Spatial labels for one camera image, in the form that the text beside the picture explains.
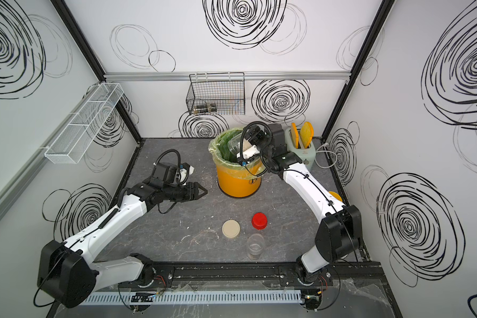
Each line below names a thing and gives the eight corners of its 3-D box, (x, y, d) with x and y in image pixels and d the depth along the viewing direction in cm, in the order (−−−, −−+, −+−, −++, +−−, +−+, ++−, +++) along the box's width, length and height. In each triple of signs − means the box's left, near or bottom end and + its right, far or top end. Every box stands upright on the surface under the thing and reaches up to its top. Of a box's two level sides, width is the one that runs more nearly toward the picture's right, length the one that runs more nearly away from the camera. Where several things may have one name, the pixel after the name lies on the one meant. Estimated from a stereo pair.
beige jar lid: (222, 237, 85) (221, 235, 83) (223, 221, 90) (222, 219, 88) (240, 237, 85) (240, 235, 83) (240, 221, 90) (240, 219, 88)
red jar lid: (252, 229, 87) (252, 227, 86) (251, 214, 92) (251, 212, 90) (268, 229, 87) (268, 227, 86) (266, 214, 92) (267, 212, 90)
